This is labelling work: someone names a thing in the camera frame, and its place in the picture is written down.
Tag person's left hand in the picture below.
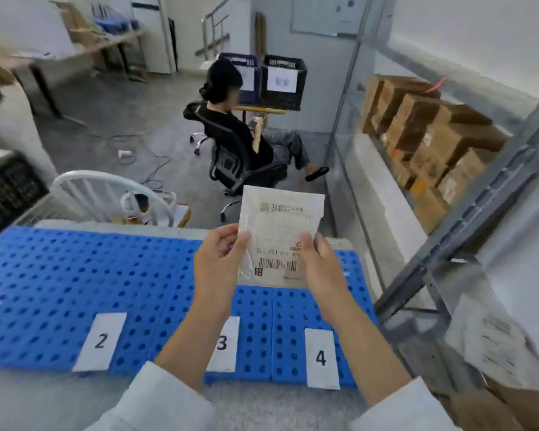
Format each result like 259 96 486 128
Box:
193 223 252 306

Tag orange seat cushion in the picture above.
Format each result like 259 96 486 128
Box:
116 204 192 229

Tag wooden poles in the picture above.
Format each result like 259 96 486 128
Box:
254 12 268 60

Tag person's left forearm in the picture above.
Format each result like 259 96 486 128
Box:
84 302 240 431

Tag small yellow desk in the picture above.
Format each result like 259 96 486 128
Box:
231 104 288 126

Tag stack of brown cardboard boxes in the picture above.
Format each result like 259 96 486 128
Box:
361 74 509 235

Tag metal stair railing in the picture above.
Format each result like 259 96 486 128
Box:
194 0 232 70

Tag black office chair patterned back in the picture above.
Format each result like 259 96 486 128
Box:
183 101 288 223

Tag black plastic crate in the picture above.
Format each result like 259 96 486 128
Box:
0 150 51 245

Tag person's right forearm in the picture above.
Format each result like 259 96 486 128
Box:
316 293 461 431

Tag person's right hand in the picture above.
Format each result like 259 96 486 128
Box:
298 232 354 313

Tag black floor cable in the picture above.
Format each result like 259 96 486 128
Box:
85 129 172 190

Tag upright cardboard sheet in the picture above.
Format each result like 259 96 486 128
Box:
49 0 99 46

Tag black mesh office chair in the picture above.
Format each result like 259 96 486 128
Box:
189 131 215 157

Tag black crate with paper sign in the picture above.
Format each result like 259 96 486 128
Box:
260 54 308 112

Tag stack of blue pallets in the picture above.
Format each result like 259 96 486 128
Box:
92 15 141 35

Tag white headset device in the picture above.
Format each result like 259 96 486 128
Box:
120 191 177 226

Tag white refrigerator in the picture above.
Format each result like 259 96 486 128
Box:
130 0 179 75

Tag wall whiteboard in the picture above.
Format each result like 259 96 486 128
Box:
290 0 370 38

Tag blue crate with paper sign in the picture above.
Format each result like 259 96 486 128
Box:
217 52 262 107

